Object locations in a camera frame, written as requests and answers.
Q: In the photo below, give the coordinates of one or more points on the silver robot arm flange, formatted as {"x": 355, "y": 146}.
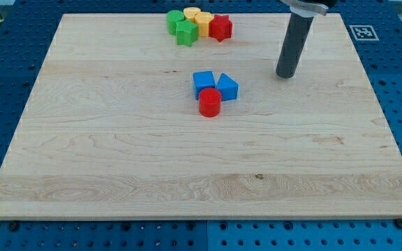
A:
{"x": 309, "y": 8}

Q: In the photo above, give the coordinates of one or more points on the red cylinder block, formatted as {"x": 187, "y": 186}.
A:
{"x": 210, "y": 102}

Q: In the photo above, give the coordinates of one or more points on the blue cube block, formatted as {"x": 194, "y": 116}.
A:
{"x": 203, "y": 80}

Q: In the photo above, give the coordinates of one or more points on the blue triangle block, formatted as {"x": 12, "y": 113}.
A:
{"x": 228, "y": 87}

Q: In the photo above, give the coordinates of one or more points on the light wooden board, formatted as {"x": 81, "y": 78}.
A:
{"x": 112, "y": 129}

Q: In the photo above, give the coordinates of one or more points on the green star block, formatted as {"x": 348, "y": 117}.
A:
{"x": 186, "y": 33}

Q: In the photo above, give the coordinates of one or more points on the red star block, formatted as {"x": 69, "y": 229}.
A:
{"x": 220, "y": 27}

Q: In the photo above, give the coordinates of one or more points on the yellow hexagon block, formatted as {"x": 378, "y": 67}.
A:
{"x": 203, "y": 19}

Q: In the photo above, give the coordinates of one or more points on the green cylinder block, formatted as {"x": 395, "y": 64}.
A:
{"x": 172, "y": 17}

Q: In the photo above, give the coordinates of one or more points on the yellow cylinder block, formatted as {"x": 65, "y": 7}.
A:
{"x": 190, "y": 13}

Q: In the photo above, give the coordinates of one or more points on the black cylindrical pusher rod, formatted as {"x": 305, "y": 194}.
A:
{"x": 293, "y": 44}

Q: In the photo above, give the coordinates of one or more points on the white fiducial marker tag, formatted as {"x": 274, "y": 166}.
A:
{"x": 363, "y": 32}

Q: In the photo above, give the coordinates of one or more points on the black bolt left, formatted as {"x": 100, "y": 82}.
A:
{"x": 13, "y": 226}

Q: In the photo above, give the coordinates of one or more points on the black bolt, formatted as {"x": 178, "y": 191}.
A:
{"x": 13, "y": 226}
{"x": 398, "y": 223}

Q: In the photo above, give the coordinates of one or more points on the black bolt right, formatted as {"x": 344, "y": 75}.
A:
{"x": 398, "y": 223}

